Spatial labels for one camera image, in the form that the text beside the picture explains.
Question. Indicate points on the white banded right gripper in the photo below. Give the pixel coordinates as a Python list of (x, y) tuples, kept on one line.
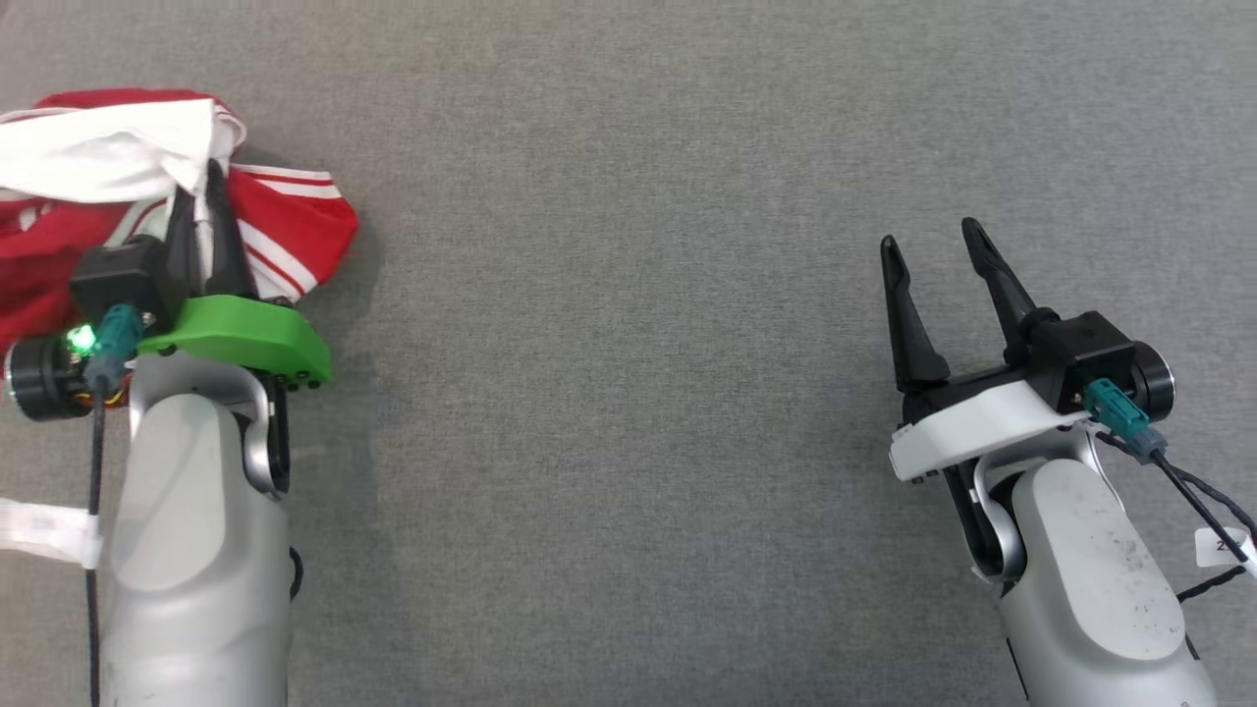
[(972, 422)]

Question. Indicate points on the red jersey with white sleeves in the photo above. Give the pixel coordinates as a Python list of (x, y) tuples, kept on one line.
[(295, 221)]

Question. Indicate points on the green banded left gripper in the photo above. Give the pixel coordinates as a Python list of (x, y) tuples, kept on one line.
[(245, 334)]

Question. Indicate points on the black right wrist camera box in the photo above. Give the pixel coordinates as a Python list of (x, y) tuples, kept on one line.
[(1080, 349)]

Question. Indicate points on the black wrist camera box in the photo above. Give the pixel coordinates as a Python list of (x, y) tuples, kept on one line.
[(1080, 349), (123, 280)]

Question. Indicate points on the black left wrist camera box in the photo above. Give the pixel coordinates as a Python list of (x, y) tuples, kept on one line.
[(123, 280)]

